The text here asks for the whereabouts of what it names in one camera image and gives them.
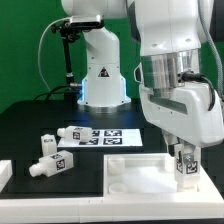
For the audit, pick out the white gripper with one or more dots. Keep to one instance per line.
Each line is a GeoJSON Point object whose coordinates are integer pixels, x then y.
{"type": "Point", "coordinates": [185, 115]}

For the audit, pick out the white square tabletop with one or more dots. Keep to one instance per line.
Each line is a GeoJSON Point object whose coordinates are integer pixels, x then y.
{"type": "Point", "coordinates": [150, 178]}

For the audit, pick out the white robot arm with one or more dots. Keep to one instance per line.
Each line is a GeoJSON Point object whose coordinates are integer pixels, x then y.
{"type": "Point", "coordinates": [169, 35]}

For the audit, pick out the white marker sheet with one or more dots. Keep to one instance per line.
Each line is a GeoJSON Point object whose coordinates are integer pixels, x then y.
{"type": "Point", "coordinates": [108, 138]}

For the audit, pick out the white L-shaped fence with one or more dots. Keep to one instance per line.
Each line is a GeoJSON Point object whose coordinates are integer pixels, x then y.
{"type": "Point", "coordinates": [102, 209]}

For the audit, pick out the white block left edge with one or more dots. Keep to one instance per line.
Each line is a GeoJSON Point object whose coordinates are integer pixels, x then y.
{"type": "Point", "coordinates": [5, 173]}

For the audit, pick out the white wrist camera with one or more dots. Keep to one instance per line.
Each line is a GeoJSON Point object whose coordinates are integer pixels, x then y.
{"type": "Point", "coordinates": [137, 74]}

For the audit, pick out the camera on black stand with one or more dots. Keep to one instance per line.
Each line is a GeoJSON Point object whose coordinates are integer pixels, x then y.
{"type": "Point", "coordinates": [70, 30]}

